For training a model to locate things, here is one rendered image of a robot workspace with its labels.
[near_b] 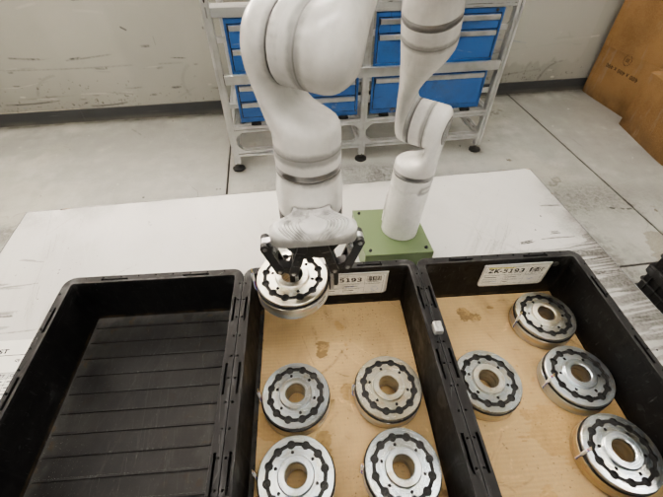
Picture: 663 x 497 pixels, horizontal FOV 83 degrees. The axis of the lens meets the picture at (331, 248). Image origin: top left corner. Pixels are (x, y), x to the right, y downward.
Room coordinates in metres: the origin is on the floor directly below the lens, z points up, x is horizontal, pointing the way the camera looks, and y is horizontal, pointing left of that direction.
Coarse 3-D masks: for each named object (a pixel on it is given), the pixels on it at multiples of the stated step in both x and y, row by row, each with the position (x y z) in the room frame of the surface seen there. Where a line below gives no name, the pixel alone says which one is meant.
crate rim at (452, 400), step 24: (360, 264) 0.43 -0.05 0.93; (384, 264) 0.43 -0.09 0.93; (408, 264) 0.43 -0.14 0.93; (240, 312) 0.33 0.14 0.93; (240, 336) 0.29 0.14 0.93; (432, 336) 0.29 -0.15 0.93; (240, 360) 0.25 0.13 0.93; (240, 384) 0.22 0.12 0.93; (240, 408) 0.19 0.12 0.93; (456, 408) 0.19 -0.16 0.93; (456, 432) 0.16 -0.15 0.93; (480, 480) 0.10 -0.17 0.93
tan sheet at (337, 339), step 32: (288, 320) 0.38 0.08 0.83; (320, 320) 0.38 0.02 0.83; (352, 320) 0.38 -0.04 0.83; (384, 320) 0.38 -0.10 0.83; (288, 352) 0.32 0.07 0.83; (320, 352) 0.32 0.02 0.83; (352, 352) 0.32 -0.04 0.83; (384, 352) 0.32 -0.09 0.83; (352, 384) 0.26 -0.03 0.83; (352, 416) 0.21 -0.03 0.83; (416, 416) 0.21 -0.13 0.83; (352, 448) 0.17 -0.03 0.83; (256, 480) 0.13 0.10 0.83; (288, 480) 0.13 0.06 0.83; (352, 480) 0.13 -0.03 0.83
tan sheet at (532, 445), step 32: (448, 320) 0.38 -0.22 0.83; (480, 320) 0.38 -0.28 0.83; (512, 352) 0.32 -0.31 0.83; (544, 352) 0.32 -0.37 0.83; (512, 416) 0.21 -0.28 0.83; (544, 416) 0.21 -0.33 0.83; (576, 416) 0.21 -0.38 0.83; (512, 448) 0.17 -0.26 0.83; (544, 448) 0.17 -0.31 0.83; (512, 480) 0.13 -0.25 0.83; (544, 480) 0.13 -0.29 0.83; (576, 480) 0.13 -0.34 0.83
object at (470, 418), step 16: (464, 256) 0.45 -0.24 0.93; (480, 256) 0.45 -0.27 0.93; (496, 256) 0.45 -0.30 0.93; (512, 256) 0.45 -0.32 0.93; (528, 256) 0.45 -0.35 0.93; (544, 256) 0.45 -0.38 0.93; (560, 256) 0.45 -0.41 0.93; (576, 256) 0.45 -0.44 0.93; (592, 272) 0.41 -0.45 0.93; (432, 288) 0.38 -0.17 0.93; (432, 304) 0.35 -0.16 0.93; (608, 304) 0.35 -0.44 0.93; (624, 320) 0.32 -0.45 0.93; (448, 336) 0.29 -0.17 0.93; (640, 336) 0.29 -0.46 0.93; (448, 352) 0.26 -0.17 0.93; (640, 352) 0.27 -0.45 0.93; (656, 368) 0.24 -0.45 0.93; (464, 384) 0.22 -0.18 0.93; (464, 400) 0.20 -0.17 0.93; (464, 416) 0.18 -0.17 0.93; (480, 464) 0.12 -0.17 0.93; (496, 480) 0.10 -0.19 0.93; (496, 496) 0.09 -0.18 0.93
